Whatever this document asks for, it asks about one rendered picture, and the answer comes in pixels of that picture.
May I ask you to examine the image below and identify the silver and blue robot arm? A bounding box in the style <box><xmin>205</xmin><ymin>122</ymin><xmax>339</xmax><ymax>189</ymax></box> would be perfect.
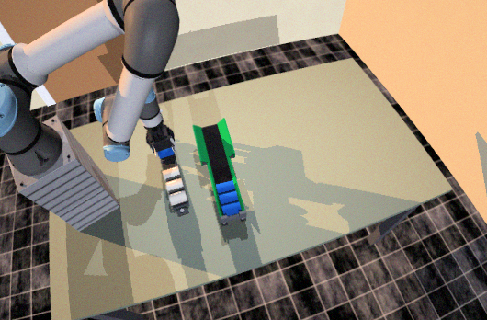
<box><xmin>0</xmin><ymin>0</ymin><xmax>180</xmax><ymax>176</ymax></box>

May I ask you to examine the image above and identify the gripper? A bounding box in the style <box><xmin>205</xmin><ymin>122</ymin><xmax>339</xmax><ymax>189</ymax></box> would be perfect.
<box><xmin>143</xmin><ymin>119</ymin><xmax>176</xmax><ymax>157</ymax></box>

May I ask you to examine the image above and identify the blue cylinder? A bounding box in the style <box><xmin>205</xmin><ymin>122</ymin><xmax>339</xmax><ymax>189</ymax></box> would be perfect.
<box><xmin>158</xmin><ymin>148</ymin><xmax>175</xmax><ymax>159</ymax></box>
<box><xmin>221</xmin><ymin>201</ymin><xmax>242</xmax><ymax>216</ymax></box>
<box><xmin>219</xmin><ymin>191</ymin><xmax>238</xmax><ymax>206</ymax></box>
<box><xmin>216</xmin><ymin>181</ymin><xmax>235</xmax><ymax>195</ymax></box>

